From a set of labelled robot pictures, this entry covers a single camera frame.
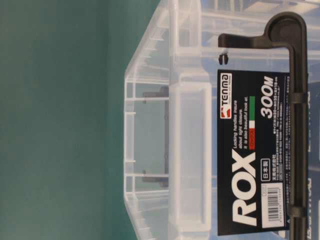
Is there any black ROX product label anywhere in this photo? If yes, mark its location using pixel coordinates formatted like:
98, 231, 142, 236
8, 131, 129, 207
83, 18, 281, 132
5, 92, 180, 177
217, 69, 291, 236

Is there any black case locking handle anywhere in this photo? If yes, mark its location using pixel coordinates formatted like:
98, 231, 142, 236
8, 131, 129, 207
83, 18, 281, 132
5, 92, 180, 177
218, 11, 309, 240

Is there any clear plastic storage case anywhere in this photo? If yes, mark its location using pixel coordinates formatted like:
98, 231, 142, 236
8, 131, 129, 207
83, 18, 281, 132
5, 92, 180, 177
123, 0, 320, 240

